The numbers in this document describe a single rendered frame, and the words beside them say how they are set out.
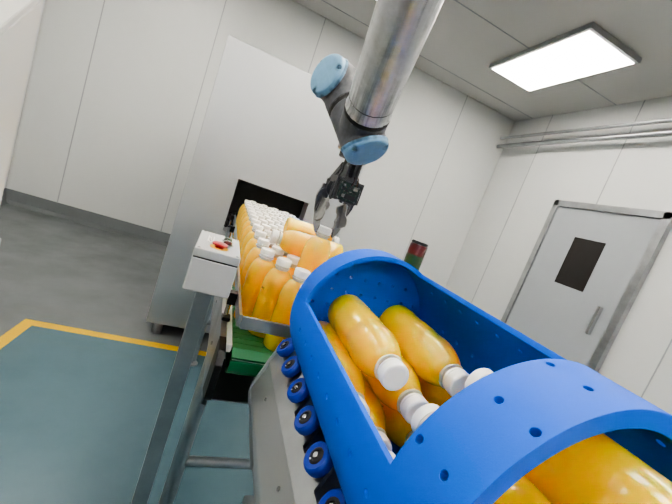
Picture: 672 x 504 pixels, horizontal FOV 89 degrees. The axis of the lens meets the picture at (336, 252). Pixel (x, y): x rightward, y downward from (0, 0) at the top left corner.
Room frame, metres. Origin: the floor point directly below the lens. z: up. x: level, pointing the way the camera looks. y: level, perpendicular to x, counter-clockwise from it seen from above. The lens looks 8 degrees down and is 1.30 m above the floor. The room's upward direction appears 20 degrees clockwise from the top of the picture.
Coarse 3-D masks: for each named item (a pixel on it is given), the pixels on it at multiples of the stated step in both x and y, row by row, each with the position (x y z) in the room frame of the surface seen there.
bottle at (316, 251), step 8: (312, 240) 0.86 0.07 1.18; (320, 240) 0.86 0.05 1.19; (304, 248) 0.87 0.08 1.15; (312, 248) 0.85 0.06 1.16; (320, 248) 0.86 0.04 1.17; (328, 248) 0.87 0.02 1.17; (304, 256) 0.86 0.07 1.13; (312, 256) 0.85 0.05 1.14; (320, 256) 0.85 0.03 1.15; (328, 256) 0.88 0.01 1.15; (304, 264) 0.86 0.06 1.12; (312, 264) 0.85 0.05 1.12; (320, 264) 0.86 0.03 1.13
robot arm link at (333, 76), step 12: (324, 60) 0.74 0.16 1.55; (336, 60) 0.72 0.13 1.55; (324, 72) 0.73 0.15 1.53; (336, 72) 0.71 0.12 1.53; (348, 72) 0.72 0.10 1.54; (312, 84) 0.74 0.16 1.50; (324, 84) 0.72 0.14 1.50; (336, 84) 0.71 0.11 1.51; (348, 84) 0.71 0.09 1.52; (324, 96) 0.73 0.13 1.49; (336, 96) 0.71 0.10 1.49
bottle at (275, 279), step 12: (276, 264) 0.86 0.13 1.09; (276, 276) 0.83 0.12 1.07; (288, 276) 0.85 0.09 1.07; (264, 288) 0.83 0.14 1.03; (276, 288) 0.83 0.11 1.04; (264, 300) 0.83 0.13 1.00; (276, 300) 0.83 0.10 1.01; (252, 312) 0.85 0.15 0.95; (264, 312) 0.83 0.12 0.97; (264, 336) 0.83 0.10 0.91
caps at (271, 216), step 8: (248, 200) 2.11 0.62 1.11; (248, 208) 1.73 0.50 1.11; (256, 208) 1.82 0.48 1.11; (264, 208) 2.01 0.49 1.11; (272, 208) 2.16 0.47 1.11; (256, 216) 1.49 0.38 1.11; (264, 216) 1.64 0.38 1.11; (272, 216) 1.72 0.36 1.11; (280, 216) 1.86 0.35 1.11; (288, 216) 2.12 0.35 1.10; (256, 224) 1.27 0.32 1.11; (264, 224) 1.34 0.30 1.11; (272, 224) 1.42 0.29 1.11; (280, 224) 1.66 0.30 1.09; (256, 232) 1.13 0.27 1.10; (264, 232) 1.15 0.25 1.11; (264, 240) 1.01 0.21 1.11
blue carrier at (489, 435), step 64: (384, 256) 0.60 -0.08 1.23; (320, 320) 0.64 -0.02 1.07; (448, 320) 0.61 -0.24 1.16; (320, 384) 0.40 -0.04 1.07; (512, 384) 0.25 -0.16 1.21; (576, 384) 0.25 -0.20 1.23; (384, 448) 0.26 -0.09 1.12; (448, 448) 0.22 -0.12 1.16; (512, 448) 0.20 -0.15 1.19; (640, 448) 0.31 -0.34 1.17
